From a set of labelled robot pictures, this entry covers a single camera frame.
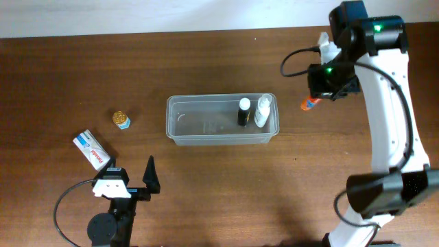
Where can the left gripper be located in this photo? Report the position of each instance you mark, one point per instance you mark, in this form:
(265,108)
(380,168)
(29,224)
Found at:
(150,180)

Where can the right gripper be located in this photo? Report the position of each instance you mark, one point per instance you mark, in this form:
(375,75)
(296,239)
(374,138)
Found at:
(317,89)

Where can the orange tube white cap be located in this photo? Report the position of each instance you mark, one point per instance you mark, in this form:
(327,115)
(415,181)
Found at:
(309,103)

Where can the white medicine box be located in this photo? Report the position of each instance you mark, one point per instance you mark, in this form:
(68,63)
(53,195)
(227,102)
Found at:
(92,150)

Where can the dark bottle white cap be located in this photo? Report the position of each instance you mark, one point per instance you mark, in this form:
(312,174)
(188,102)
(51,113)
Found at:
(243,114)

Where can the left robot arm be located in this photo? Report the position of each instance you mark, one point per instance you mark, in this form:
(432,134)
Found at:
(114,227)

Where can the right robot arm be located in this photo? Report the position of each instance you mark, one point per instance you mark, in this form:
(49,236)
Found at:
(370,55)

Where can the clear plastic container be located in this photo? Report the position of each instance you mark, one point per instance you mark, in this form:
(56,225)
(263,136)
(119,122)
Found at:
(212,120)

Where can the small jar gold lid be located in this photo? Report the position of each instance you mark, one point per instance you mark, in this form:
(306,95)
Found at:
(121,120)

